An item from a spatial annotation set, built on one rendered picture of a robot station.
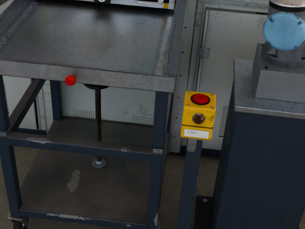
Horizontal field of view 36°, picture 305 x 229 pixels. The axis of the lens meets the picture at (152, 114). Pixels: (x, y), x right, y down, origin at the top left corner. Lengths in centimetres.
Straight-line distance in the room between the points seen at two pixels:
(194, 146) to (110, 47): 47
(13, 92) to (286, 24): 148
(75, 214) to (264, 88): 87
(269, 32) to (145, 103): 106
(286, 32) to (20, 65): 78
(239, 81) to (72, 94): 98
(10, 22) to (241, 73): 81
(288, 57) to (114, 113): 108
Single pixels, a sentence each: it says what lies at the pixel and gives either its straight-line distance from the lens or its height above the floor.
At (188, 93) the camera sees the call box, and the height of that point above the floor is 90.
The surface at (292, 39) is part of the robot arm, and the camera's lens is 132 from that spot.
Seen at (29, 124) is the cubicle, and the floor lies 9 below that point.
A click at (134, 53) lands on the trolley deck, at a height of 85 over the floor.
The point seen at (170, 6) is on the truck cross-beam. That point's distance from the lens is 178.
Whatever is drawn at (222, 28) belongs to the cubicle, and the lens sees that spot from 202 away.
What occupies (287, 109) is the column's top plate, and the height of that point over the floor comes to 75.
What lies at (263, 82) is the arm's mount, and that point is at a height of 81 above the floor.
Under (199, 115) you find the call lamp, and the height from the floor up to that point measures 88.
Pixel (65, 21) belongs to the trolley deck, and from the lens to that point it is 171.
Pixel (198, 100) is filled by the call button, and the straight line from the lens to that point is 117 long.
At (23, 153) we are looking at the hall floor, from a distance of 244.
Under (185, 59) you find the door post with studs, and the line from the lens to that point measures 211.
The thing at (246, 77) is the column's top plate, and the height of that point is 75.
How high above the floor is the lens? 154
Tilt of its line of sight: 35 degrees down
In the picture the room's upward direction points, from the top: 4 degrees clockwise
